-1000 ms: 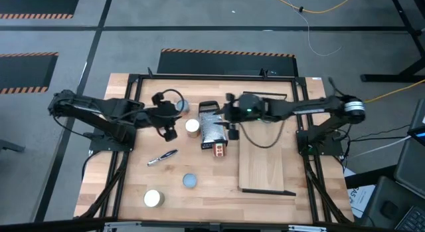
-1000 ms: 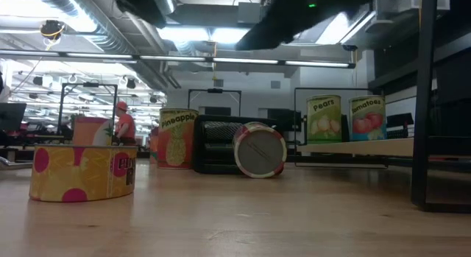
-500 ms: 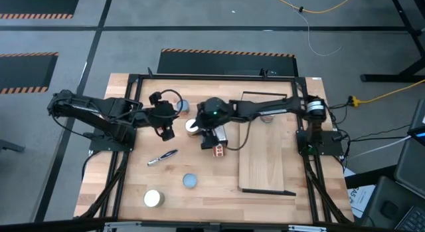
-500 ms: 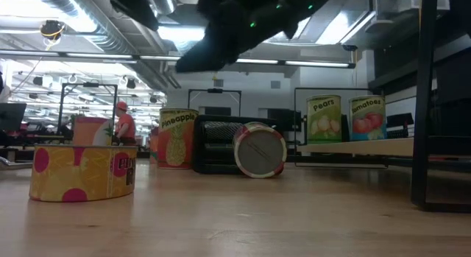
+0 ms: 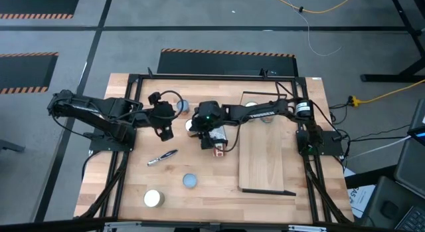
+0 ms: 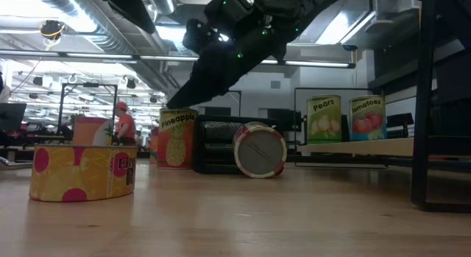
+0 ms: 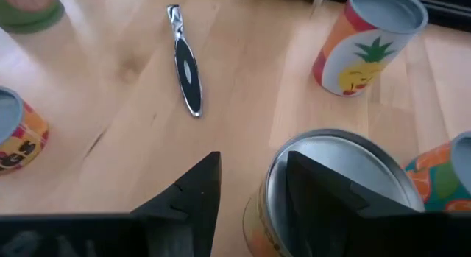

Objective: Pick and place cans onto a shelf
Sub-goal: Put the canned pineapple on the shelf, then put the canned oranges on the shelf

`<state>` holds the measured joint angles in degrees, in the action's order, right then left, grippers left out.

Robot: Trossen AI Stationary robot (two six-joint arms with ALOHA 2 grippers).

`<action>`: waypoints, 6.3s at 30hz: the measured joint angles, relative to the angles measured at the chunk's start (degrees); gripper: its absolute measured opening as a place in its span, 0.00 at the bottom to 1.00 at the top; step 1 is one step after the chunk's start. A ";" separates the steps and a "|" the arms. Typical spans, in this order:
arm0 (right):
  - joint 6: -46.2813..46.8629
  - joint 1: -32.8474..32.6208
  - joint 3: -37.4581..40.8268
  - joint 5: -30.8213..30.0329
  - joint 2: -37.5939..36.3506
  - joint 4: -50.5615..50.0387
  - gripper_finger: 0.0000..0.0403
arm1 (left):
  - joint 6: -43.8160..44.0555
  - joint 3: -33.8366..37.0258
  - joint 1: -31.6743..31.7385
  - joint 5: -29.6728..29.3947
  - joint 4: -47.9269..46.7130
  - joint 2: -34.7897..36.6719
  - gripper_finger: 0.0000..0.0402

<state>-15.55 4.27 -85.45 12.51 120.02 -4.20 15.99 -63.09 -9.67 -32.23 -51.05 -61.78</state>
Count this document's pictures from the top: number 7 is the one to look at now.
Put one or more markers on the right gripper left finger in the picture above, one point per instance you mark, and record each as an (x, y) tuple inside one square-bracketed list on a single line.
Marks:
[(184, 213)]

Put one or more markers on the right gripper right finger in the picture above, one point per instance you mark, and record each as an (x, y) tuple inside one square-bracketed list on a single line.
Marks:
[(316, 213)]

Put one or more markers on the white cup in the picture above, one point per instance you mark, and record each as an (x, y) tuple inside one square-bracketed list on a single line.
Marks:
[(349, 165)]

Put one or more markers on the pineapple print white can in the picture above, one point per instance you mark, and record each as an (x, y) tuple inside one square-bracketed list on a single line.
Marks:
[(353, 65)]

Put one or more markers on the silver and black hand tool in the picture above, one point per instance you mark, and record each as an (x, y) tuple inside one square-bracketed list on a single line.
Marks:
[(187, 76)]

